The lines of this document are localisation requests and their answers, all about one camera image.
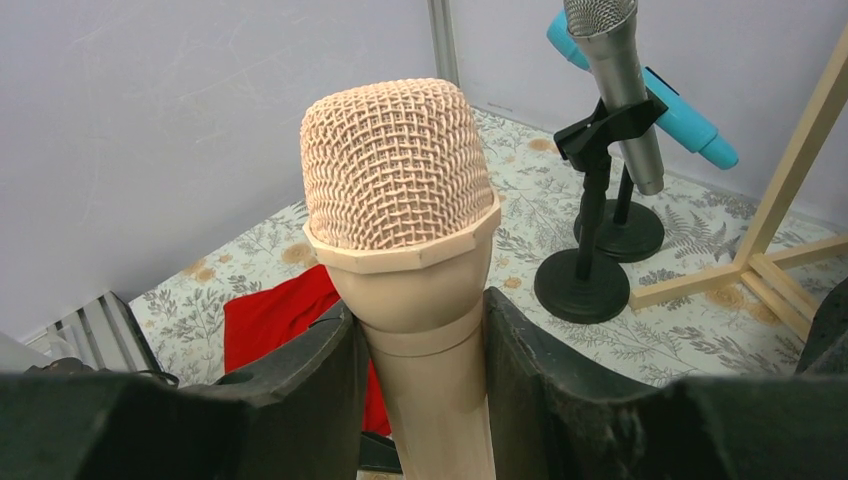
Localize black mic stand moved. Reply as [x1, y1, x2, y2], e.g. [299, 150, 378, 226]
[573, 163, 665, 263]

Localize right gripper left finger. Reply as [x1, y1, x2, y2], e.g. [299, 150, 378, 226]
[1, 307, 368, 479]

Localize dark grey hanging garment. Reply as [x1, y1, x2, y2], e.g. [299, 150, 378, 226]
[795, 279, 847, 376]

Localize red folded cloth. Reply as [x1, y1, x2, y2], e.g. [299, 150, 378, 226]
[223, 263, 393, 439]

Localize silver microphone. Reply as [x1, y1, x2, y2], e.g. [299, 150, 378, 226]
[564, 0, 664, 196]

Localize pink beige microphone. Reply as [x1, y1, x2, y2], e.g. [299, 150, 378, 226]
[300, 78, 501, 479]

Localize blue microphone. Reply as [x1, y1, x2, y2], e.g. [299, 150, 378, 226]
[545, 9, 741, 171]

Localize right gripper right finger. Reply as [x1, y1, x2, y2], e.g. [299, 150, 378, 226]
[484, 287, 847, 479]

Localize wooden clothes rack frame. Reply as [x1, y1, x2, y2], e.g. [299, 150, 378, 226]
[629, 31, 847, 341]

